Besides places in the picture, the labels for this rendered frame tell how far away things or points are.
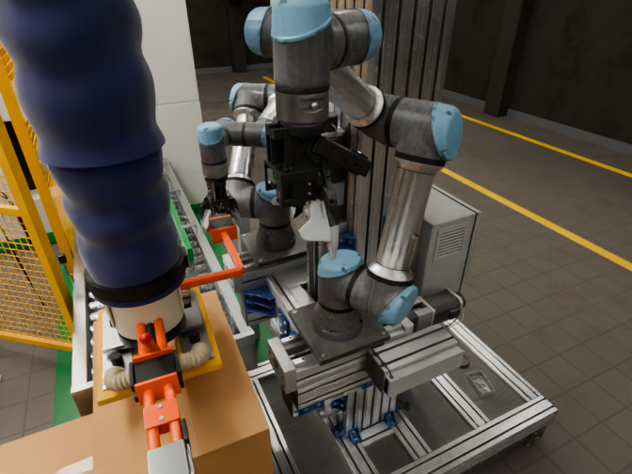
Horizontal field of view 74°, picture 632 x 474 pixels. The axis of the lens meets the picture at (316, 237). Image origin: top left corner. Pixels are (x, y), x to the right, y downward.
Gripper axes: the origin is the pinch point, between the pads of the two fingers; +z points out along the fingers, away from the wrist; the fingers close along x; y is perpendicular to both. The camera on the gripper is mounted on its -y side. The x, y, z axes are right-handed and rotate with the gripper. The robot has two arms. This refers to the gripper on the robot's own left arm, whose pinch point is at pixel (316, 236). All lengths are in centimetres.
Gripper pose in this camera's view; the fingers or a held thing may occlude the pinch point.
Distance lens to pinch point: 71.1
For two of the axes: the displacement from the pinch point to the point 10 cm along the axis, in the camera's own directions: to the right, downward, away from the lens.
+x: 4.4, 4.7, -7.7
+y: -9.0, 2.3, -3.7
